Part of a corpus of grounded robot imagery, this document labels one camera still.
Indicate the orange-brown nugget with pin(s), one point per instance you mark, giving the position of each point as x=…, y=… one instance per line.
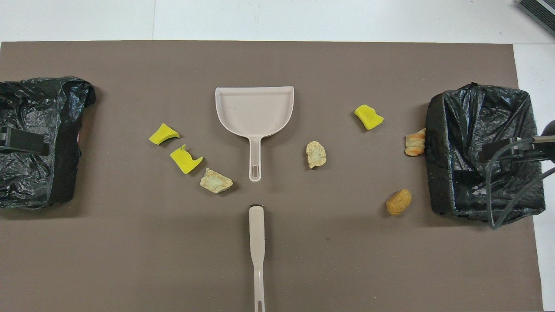
x=398, y=203

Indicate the curved yellow sponge piece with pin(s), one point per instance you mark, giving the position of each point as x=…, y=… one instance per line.
x=162, y=135

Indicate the notched yellow sponge piece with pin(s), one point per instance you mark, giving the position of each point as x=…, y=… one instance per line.
x=184, y=160

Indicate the pale yellowish bread lump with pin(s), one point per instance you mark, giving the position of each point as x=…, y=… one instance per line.
x=315, y=155

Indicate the beige crusty bread chunk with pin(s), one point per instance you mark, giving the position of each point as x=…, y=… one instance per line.
x=214, y=182

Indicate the beige plastic dustpan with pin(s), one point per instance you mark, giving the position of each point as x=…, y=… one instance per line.
x=253, y=112

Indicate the beige hand brush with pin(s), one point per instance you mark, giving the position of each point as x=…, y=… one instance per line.
x=257, y=234

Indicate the bin lined with black bag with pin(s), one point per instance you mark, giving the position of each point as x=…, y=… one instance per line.
x=468, y=130
x=30, y=108

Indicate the layered croissant piece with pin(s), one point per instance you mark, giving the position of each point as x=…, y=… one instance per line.
x=415, y=143

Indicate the chunky yellow sponge piece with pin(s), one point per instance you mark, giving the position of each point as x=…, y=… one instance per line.
x=368, y=118

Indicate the dark ribbed device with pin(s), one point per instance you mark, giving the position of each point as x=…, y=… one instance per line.
x=542, y=11

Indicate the brown table mat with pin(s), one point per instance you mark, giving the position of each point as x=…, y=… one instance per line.
x=303, y=260

